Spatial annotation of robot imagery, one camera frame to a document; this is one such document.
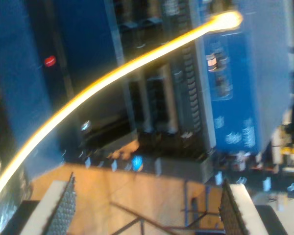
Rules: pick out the black rack server unit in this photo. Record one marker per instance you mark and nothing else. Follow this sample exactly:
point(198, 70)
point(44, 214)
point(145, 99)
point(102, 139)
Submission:
point(161, 98)

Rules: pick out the dark metal stool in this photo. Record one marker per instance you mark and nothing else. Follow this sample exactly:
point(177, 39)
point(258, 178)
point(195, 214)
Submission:
point(142, 218)

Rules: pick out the blue network switch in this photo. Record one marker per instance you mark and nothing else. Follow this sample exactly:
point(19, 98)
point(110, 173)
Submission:
point(245, 73)

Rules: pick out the dark blue rack unit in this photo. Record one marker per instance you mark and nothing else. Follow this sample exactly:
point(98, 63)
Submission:
point(88, 36)

